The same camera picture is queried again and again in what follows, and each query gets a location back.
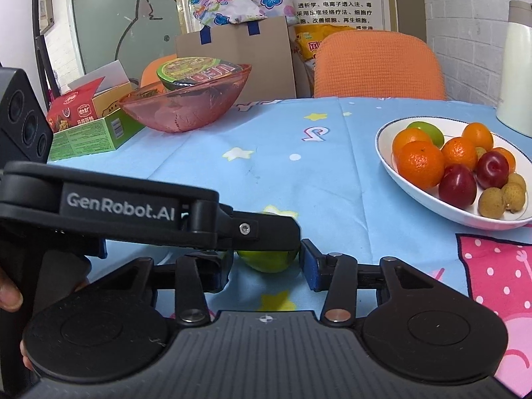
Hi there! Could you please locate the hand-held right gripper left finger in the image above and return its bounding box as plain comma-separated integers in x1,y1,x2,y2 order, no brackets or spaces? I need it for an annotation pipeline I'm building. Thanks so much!
75,253,234,327

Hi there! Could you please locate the yellow snack bag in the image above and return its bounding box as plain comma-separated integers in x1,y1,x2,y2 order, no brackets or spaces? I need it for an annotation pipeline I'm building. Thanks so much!
293,24,354,98

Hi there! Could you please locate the person's left hand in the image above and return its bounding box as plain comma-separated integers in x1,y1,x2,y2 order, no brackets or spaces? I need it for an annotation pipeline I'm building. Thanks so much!
0,266,34,372

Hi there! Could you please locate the red snack box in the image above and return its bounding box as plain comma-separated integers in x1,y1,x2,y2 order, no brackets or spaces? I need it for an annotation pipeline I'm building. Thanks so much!
46,77,106,134

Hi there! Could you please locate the red plum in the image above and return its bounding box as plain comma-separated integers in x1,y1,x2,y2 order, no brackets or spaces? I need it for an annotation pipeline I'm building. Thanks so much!
475,151,510,190
438,164,478,210

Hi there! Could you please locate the white paper envelope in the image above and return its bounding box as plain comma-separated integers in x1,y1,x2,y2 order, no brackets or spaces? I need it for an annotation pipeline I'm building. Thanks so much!
66,60,129,92

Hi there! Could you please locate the orange chair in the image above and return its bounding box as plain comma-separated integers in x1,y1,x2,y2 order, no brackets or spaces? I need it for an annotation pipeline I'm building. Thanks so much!
314,30,449,100
140,54,179,88

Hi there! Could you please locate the blue printed tablecloth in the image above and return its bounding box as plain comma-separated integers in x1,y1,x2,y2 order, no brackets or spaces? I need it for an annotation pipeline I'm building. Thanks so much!
48,96,532,387

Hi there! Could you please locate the green jujube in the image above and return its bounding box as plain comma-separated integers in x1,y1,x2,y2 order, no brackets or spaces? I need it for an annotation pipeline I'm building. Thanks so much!
236,249,301,274
406,121,445,149

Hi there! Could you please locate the green cardboard box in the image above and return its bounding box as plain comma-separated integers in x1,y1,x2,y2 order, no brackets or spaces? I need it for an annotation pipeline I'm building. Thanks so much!
48,108,146,162

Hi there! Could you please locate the bumpy tangerine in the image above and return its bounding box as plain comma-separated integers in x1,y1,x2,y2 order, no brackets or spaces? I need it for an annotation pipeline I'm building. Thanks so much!
490,147,517,174
441,137,478,171
397,140,446,190

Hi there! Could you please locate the frosted glass partition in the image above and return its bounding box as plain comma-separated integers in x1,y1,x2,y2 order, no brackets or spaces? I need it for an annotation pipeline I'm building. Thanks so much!
70,0,184,77

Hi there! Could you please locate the wall poster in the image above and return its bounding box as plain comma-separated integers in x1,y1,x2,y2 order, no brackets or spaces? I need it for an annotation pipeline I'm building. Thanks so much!
183,0,393,34

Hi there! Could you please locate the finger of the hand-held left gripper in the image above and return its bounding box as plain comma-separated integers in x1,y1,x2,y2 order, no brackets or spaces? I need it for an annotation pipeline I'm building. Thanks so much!
183,199,302,255

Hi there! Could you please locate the instant noodle cup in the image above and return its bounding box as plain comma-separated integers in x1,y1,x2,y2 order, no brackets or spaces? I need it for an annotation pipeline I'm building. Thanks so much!
157,57,244,92

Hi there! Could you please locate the white thermos jug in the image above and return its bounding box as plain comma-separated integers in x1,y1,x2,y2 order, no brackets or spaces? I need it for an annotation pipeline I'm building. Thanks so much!
496,0,532,139

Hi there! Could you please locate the white plate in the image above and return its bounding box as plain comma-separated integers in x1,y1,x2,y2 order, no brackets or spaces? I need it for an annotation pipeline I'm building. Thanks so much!
375,116,532,231

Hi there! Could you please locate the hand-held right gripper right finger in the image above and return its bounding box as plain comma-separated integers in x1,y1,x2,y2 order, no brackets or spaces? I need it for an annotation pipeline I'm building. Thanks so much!
300,239,458,327

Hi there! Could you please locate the pink plastic bowl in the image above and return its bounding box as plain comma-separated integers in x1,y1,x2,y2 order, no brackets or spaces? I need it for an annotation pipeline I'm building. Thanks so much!
118,64,253,134

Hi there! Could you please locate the smooth orange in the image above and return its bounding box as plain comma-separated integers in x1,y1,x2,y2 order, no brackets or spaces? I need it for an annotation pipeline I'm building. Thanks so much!
392,128,433,159
462,122,494,151

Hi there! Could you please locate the brown cardboard box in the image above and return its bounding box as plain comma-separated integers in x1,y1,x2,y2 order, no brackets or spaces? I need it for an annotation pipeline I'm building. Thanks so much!
175,16,297,100

